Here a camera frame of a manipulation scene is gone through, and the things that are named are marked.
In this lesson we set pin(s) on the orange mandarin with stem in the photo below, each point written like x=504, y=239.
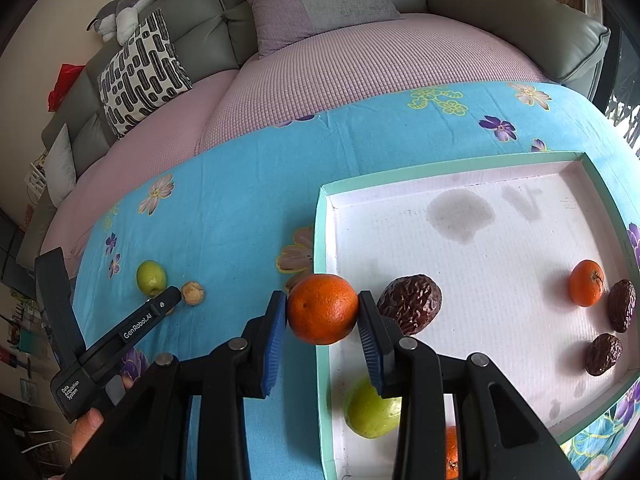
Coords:
x=586, y=283

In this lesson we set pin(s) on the dried red date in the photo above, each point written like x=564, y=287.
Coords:
x=411, y=301
x=620, y=305
x=602, y=354

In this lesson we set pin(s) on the husky plush toy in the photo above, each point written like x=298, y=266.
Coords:
x=118, y=19

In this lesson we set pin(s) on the green shallow cardboard tray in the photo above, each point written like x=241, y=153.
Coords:
x=500, y=235

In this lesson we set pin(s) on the purple grey cushion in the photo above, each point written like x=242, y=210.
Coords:
x=280, y=23

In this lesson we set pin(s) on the pink sofa seat cover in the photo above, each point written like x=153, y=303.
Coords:
x=319, y=73

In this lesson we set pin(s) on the orange mandarin front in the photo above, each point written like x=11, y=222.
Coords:
x=322, y=309

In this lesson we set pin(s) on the black white patterned cushion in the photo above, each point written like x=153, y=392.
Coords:
x=144, y=75

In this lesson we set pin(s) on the green jujube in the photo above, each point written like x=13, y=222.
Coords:
x=368, y=414
x=151, y=278

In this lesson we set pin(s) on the blue floral tablecloth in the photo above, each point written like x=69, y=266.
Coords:
x=239, y=218

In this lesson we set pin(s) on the grey sofa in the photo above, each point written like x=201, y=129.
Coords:
x=567, y=45

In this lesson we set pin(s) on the red bag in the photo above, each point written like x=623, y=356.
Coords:
x=67, y=75

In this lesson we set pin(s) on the white magazine rack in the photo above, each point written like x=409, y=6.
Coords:
x=36, y=180

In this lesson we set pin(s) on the person left hand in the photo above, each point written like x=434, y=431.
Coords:
x=84, y=429

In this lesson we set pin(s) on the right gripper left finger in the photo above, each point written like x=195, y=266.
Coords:
x=146, y=435

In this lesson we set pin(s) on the light grey cushion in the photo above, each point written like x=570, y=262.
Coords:
x=59, y=168

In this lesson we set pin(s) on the walnut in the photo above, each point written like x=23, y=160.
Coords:
x=192, y=293

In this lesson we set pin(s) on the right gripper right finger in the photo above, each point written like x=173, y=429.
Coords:
x=499, y=436

